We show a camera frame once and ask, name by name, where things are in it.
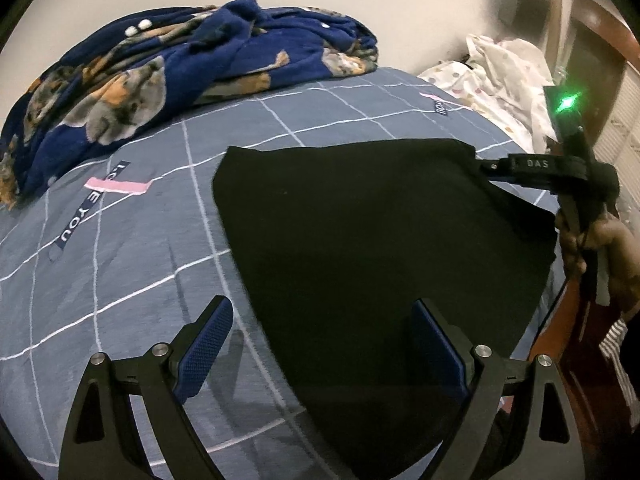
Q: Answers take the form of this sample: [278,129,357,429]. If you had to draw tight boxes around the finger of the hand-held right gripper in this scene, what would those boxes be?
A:
[475,156,516,183]

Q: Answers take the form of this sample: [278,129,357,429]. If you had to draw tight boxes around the blue animal print blanket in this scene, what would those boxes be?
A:
[0,0,378,211]

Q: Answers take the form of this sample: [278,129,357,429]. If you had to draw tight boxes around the wooden door frame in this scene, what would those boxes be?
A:
[547,0,640,161]

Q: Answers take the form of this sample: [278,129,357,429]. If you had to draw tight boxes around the blue checked bed sheet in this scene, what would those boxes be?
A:
[0,66,556,480]

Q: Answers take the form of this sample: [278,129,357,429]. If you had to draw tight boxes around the person's right hand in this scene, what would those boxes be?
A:
[556,209,618,281]

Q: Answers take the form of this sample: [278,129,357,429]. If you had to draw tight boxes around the black pants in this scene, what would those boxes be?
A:
[212,138,558,480]

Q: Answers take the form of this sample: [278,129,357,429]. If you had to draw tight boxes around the white dotted cloth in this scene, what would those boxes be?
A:
[417,34,558,153]

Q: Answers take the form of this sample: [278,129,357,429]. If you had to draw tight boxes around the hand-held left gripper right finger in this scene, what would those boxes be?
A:
[411,297,586,480]

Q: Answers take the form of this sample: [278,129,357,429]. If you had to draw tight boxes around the wooden bed frame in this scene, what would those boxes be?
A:
[525,280,640,466]

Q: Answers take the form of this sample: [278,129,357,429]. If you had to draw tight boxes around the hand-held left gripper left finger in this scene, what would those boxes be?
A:
[57,295,235,480]

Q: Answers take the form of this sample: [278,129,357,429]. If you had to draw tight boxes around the striped shirt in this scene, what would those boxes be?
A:
[597,319,640,408]

